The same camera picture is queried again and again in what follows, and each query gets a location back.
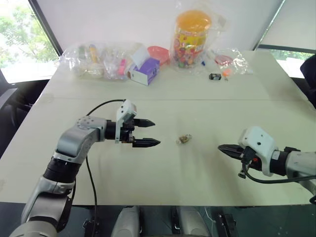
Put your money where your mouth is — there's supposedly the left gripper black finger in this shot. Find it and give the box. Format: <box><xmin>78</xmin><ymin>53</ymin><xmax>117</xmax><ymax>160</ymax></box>
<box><xmin>132</xmin><ymin>138</ymin><xmax>161</xmax><ymax>149</ymax></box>
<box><xmin>134</xmin><ymin>118</ymin><xmax>156</xmax><ymax>128</ymax></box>

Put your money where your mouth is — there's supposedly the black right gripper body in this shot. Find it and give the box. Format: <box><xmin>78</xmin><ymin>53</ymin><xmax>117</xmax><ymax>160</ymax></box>
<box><xmin>239</xmin><ymin>146</ymin><xmax>263</xmax><ymax>173</ymax></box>

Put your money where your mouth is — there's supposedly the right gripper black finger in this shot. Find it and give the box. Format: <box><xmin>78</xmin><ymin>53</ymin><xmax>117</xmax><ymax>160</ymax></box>
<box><xmin>222</xmin><ymin>150</ymin><xmax>245</xmax><ymax>160</ymax></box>
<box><xmin>217</xmin><ymin>145</ymin><xmax>241</xmax><ymax>152</ymax></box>

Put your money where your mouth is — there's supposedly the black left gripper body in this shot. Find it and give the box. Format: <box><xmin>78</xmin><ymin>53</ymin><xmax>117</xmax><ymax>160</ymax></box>
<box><xmin>120</xmin><ymin>118</ymin><xmax>136</xmax><ymax>145</ymax></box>

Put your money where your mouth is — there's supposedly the purple and white box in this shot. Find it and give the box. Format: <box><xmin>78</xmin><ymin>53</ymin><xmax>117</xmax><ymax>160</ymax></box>
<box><xmin>127</xmin><ymin>58</ymin><xmax>161</xmax><ymax>87</ymax></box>

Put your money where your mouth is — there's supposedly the pink plastic toy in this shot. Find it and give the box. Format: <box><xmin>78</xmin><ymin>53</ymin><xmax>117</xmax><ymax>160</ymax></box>
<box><xmin>118</xmin><ymin>59</ymin><xmax>127</xmax><ymax>76</ymax></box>

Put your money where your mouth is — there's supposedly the pink plastic bowl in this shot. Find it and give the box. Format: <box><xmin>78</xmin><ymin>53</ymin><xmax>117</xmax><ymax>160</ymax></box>
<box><xmin>147</xmin><ymin>45</ymin><xmax>171</xmax><ymax>66</ymax></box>

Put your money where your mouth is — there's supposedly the clear plastic bag of toys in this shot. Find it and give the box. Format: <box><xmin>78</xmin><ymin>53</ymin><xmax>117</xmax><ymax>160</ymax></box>
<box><xmin>58</xmin><ymin>40</ymin><xmax>147</xmax><ymax>81</ymax></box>

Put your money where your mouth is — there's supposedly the silver rounded robot leg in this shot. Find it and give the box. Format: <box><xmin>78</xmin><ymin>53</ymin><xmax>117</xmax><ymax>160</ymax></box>
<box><xmin>110</xmin><ymin>205</ymin><xmax>141</xmax><ymax>237</ymax></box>
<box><xmin>176</xmin><ymin>205</ymin><xmax>211</xmax><ymax>237</ymax></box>

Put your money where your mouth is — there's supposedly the yellow tube toy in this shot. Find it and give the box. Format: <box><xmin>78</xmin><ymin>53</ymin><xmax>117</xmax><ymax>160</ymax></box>
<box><xmin>89</xmin><ymin>44</ymin><xmax>100</xmax><ymax>63</ymax></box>

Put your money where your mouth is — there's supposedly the crumpled clear plastic bag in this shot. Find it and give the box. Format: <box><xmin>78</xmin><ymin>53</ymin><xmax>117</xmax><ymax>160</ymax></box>
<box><xmin>206</xmin><ymin>46</ymin><xmax>254</xmax><ymax>76</ymax></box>

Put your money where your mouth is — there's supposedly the red round lid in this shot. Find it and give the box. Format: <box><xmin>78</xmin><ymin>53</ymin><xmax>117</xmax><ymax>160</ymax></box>
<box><xmin>214</xmin><ymin>54</ymin><xmax>234</xmax><ymax>67</ymax></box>

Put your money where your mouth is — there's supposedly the candy jar with orange lid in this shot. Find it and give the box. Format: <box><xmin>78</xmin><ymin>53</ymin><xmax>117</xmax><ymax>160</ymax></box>
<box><xmin>170</xmin><ymin>9</ymin><xmax>213</xmax><ymax>71</ymax></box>

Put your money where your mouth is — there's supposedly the dark office chair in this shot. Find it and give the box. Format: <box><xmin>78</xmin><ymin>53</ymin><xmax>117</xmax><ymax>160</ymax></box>
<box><xmin>0</xmin><ymin>78</ymin><xmax>51</xmax><ymax>160</ymax></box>
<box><xmin>299</xmin><ymin>52</ymin><xmax>316</xmax><ymax>110</ymax></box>

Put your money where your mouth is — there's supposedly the clear bag around jar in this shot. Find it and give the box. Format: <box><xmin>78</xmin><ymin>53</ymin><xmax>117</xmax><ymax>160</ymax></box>
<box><xmin>168</xmin><ymin>0</ymin><xmax>235</xmax><ymax>75</ymax></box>

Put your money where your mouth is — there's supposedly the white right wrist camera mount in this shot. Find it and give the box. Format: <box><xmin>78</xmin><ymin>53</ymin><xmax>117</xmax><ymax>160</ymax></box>
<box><xmin>237</xmin><ymin>126</ymin><xmax>279</xmax><ymax>177</ymax></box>

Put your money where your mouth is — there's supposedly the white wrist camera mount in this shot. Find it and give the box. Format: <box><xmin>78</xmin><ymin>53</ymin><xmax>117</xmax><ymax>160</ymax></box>
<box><xmin>237</xmin><ymin>126</ymin><xmax>279</xmax><ymax>177</ymax></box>
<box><xmin>114</xmin><ymin>99</ymin><xmax>138</xmax><ymax>145</ymax></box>

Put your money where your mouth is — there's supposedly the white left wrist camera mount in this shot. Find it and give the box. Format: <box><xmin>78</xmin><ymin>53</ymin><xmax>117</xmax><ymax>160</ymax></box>
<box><xmin>114</xmin><ymin>99</ymin><xmax>138</xmax><ymax>145</ymax></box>

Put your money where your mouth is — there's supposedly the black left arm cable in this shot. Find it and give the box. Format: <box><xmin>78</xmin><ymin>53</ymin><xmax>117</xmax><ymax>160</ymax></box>
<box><xmin>85</xmin><ymin>99</ymin><xmax>126</xmax><ymax>207</ymax></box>

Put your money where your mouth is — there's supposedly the thin white cable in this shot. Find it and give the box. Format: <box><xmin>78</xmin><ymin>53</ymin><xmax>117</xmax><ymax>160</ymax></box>
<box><xmin>204</xmin><ymin>206</ymin><xmax>216</xmax><ymax>223</ymax></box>

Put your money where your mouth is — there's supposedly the black bracket under table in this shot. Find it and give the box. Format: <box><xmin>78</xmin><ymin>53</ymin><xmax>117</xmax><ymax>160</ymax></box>
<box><xmin>82</xmin><ymin>216</ymin><xmax>100</xmax><ymax>237</ymax></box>
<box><xmin>216</xmin><ymin>213</ymin><xmax>239</xmax><ymax>237</ymax></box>

